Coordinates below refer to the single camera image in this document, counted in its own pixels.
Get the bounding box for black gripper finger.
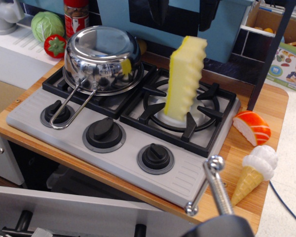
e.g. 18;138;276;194
148;0;168;26
199;0;220;32

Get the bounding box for yellow wavy sponge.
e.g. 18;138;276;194
164;36;208;121

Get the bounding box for upside-down steel pot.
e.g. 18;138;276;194
49;26;144;130

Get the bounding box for blue toy microwave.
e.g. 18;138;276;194
19;0;256;64

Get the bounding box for cardboard box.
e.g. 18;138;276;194
245;0;296;47

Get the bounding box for red labelled spice jar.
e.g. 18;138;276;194
64;0;89;38

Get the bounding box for toy food package box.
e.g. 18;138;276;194
266;43;296;91

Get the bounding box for black left burner grate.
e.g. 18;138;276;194
42;62;157;119

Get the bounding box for black burner grate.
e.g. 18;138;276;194
120;69;239;157
42;62;157;119

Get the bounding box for toy red tomato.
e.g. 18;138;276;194
44;35;67;59

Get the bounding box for toy green cabbage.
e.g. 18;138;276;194
31;11;65;42

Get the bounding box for toy salmon sushi piece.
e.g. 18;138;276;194
233;111;271;147

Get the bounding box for black right burner grate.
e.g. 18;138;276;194
120;69;239;157

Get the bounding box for wooden counter top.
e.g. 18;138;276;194
0;60;289;224

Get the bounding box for grey toy stove top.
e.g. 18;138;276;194
6;64;240;207

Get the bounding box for black middle stove knob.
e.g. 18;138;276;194
82;117;126;154

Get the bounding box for black stove knob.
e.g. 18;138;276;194
137;143;175;175
82;117;126;154
40;100;76;128

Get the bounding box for black left stove knob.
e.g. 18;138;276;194
40;100;76;128

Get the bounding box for black right stove knob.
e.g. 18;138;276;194
137;143;175;175

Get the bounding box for grey toy faucet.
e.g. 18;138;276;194
0;0;25;36

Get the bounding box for toy ice cream cone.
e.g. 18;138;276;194
231;145;279;206

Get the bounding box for grey oven door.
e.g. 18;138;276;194
0;186;195;237

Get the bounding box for black vertical post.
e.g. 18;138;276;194
247;0;295;111

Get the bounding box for chrome towel rail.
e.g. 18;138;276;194
184;155;234;217

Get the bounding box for blue cable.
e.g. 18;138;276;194
269;180;296;230

